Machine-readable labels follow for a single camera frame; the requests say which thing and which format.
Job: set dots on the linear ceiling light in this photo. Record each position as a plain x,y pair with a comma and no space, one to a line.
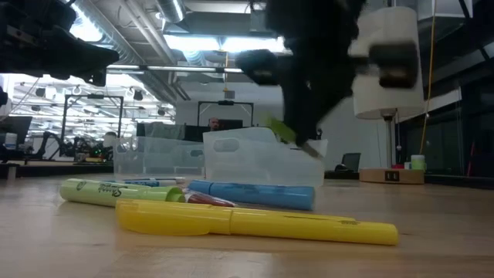
173,68

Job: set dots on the white shade wooden base lamp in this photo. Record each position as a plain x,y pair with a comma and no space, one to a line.
390,23

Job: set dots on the dark wooden table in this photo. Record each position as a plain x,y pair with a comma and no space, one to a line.
58,168

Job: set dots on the person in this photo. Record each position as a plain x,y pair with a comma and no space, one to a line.
213,123

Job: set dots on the small green cup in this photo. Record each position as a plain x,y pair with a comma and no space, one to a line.
418,162

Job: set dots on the yellow highlighter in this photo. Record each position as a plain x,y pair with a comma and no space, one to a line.
278,214
270,230

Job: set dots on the black gantry frame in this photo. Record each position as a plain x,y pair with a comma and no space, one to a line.
225,102
92,95

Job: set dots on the blue highlighter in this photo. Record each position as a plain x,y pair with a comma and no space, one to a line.
262,194

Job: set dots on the black office chair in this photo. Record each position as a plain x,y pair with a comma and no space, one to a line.
351,160

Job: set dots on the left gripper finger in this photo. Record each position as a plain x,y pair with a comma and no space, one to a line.
96,79
85,54

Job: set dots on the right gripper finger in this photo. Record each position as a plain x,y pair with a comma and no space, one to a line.
299,112
322,104

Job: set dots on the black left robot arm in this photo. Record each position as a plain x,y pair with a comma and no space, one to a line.
2,96

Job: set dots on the clear plastic container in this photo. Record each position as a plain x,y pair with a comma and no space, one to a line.
251,162
154,158

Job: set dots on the blue Expo whiteboard marker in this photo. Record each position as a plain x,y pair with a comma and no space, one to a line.
154,183

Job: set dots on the brown cap whiteboard marker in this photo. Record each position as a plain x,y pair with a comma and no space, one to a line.
208,199

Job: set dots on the light green Sharpie highlighter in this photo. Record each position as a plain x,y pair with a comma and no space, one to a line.
108,191

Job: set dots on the black monitor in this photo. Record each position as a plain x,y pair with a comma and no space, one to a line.
15,129
195,133

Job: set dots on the black background robot arm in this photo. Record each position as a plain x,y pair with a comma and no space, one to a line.
50,143

